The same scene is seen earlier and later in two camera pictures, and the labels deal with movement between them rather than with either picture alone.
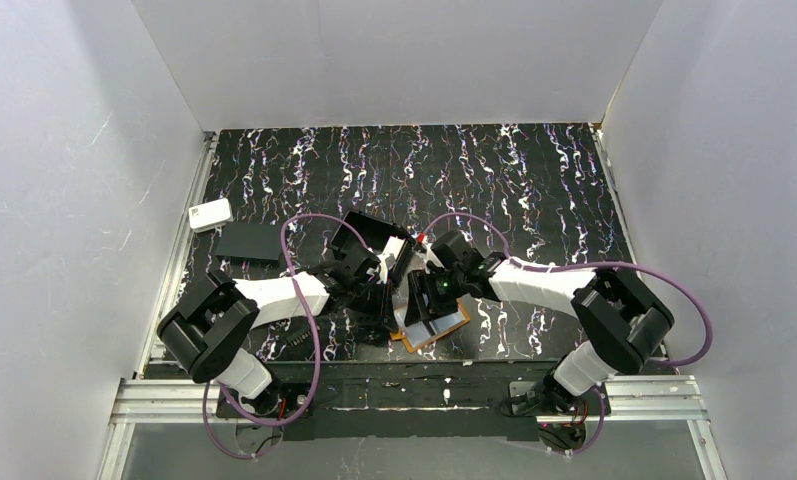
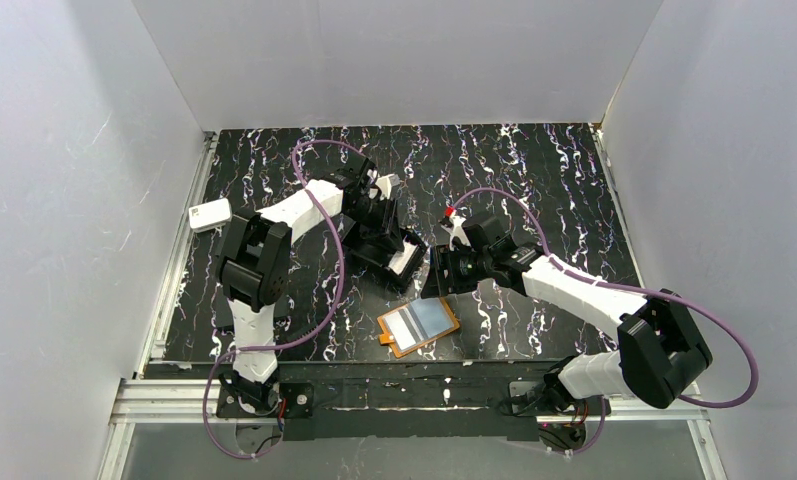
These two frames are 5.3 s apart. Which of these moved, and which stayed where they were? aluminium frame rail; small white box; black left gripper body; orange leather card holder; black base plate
Moved: orange leather card holder; black left gripper body
Stayed: small white box; aluminium frame rail; black base plate
